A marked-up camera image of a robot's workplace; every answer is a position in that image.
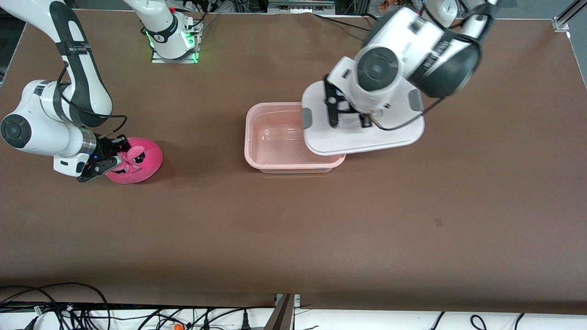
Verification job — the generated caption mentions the pink plush toy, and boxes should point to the pink plush toy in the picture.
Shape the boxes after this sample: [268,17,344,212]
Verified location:
[105,137,164,185]

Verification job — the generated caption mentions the white box lid grey clips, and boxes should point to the white box lid grey clips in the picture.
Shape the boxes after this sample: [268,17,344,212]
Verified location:
[301,79,425,156]

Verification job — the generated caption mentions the pink plastic storage box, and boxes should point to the pink plastic storage box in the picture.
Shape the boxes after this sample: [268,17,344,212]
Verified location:
[244,102,347,174]

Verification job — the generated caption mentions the colourful background items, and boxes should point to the colourful background items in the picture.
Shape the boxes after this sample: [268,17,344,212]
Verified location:
[378,0,413,12]

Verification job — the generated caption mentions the brown table cover cloth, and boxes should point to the brown table cover cloth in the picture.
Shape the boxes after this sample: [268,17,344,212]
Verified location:
[0,9,587,308]

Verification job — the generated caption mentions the grey background device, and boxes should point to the grey background device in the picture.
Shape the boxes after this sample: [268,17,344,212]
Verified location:
[268,0,335,14]

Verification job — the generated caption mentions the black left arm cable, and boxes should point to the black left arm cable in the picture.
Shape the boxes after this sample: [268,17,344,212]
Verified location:
[371,0,498,131]

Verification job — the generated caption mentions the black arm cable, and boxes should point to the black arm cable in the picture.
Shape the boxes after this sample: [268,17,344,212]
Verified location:
[371,0,498,131]
[59,64,128,138]

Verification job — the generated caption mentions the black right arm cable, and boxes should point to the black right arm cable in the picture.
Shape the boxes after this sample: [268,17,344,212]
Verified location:
[59,64,128,138]

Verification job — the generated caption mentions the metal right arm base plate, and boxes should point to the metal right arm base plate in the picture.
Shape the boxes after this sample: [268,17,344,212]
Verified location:
[151,21,203,64]

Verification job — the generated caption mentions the black cable on table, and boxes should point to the black cable on table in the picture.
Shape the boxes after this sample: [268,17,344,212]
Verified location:
[313,13,381,33]

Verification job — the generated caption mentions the black base cables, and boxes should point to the black base cables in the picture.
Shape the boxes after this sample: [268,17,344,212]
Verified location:
[181,7,221,35]

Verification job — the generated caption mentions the black looping cable bundle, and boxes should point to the black looping cable bundle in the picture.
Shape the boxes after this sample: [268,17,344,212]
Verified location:
[0,282,111,330]

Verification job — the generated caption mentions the aluminium frame post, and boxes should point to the aluminium frame post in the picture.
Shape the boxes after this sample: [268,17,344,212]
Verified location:
[553,0,587,33]

